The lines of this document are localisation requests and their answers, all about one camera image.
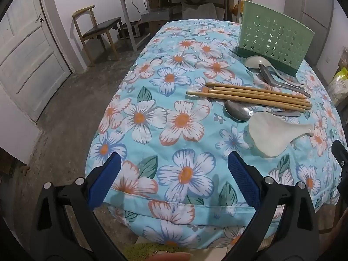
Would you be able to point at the white rice paddle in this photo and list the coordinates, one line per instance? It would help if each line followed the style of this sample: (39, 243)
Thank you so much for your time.
(267, 133)

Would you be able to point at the metal spoon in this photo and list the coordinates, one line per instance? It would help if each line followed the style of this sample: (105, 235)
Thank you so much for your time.
(236, 110)
(265, 72)
(274, 83)

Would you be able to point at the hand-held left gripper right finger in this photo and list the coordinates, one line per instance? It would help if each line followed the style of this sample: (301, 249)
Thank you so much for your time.
(242, 176)

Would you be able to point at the floral blue blanket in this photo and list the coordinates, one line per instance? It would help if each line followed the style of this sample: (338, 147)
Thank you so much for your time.
(163, 141)

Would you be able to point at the grey box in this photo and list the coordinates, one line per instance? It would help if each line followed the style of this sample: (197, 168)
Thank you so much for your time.
(157, 16)

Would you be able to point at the wooden chair with dark seat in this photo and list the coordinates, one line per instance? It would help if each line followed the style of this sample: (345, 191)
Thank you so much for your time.
(99, 27)

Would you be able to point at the white sack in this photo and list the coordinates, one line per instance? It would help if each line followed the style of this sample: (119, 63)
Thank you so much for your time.
(199, 9)

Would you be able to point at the green perforated utensil holder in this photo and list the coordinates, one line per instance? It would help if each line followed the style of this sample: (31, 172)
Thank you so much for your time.
(274, 40)

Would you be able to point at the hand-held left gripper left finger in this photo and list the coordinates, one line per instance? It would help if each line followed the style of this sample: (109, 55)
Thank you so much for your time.
(104, 180)

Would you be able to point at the cardboard box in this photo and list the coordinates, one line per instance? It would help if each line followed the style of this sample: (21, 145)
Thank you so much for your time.
(157, 0)

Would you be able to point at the yellow plastic bag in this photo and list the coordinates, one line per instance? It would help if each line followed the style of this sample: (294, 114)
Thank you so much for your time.
(236, 11)

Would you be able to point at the beige plastic spoon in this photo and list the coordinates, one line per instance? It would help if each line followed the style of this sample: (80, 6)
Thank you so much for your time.
(254, 61)

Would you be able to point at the black case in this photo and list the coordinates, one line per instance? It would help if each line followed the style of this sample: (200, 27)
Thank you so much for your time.
(133, 30)

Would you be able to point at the yellow printed package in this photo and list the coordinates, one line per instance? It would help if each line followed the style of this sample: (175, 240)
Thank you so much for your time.
(339, 84)

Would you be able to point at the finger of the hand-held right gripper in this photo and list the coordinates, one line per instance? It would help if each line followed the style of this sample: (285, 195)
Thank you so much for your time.
(341, 155)

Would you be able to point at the white panelled door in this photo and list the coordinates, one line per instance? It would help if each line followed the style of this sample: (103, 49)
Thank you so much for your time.
(30, 51)

